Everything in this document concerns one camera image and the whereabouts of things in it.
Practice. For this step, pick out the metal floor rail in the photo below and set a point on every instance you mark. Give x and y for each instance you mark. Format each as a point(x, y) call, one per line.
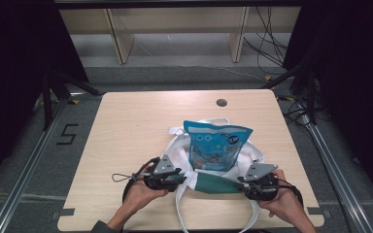
point(26, 171)
point(336, 174)

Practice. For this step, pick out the dark sleeve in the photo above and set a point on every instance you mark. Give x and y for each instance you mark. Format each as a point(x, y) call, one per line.
point(103, 228)

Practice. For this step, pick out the person's left hand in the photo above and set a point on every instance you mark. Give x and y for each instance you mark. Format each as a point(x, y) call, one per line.
point(141, 195)

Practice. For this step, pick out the white tote bag coloured blobs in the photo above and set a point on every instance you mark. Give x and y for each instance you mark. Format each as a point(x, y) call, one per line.
point(213, 185)

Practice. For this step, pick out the round grey table grommet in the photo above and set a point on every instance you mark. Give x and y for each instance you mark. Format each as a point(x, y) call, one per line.
point(221, 103)

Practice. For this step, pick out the person's right hand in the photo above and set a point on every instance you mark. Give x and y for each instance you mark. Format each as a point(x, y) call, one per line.
point(286, 204)

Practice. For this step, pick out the blue snack pouch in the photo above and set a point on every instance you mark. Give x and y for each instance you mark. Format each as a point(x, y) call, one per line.
point(217, 145)

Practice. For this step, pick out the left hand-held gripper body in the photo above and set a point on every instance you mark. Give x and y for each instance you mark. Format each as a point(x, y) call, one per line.
point(164, 166)

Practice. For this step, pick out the black metal stand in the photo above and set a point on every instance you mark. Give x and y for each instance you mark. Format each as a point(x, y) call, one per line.
point(47, 103)
point(311, 97)

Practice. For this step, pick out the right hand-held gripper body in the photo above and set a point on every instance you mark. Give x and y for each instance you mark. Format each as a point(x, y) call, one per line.
point(260, 171)

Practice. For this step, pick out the light wooden desk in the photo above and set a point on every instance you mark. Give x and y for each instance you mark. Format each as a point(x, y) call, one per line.
point(123, 35)

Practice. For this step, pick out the dark curtain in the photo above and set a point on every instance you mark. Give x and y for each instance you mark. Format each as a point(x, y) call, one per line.
point(16, 64)
point(353, 71)

